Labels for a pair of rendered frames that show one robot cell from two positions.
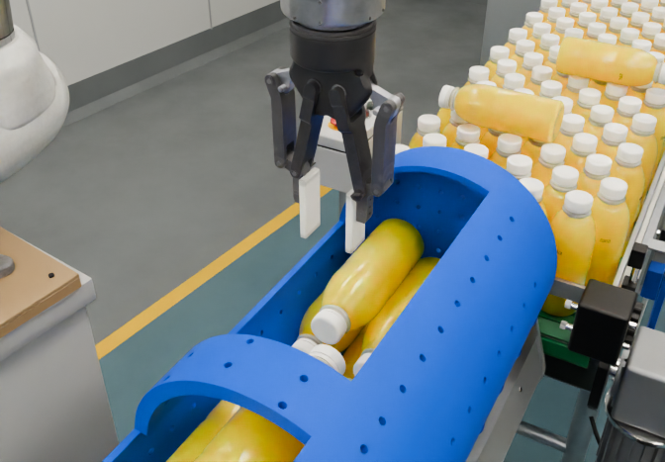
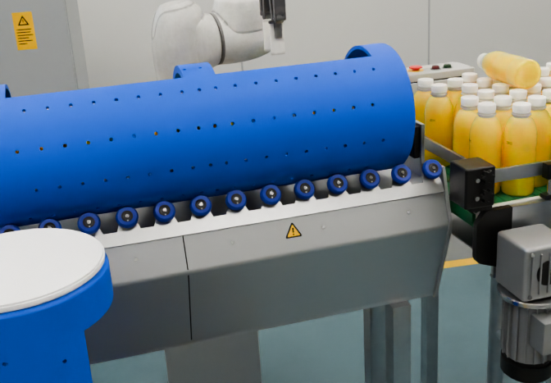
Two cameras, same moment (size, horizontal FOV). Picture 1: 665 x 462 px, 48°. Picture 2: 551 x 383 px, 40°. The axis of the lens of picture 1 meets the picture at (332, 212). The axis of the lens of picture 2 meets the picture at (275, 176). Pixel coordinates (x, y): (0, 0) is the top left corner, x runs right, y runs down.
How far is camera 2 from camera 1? 1.28 m
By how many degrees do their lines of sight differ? 43
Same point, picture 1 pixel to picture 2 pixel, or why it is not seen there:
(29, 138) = (246, 40)
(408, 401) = (234, 89)
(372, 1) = not seen: outside the picture
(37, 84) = (256, 15)
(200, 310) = not seen: hidden behind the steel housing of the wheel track
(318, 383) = (202, 70)
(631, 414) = (502, 274)
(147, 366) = not seen: hidden behind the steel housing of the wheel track
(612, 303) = (470, 164)
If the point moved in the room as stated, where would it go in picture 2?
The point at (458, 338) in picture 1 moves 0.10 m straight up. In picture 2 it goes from (284, 88) to (281, 38)
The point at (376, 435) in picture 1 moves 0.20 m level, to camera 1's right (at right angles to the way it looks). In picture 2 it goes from (208, 89) to (281, 102)
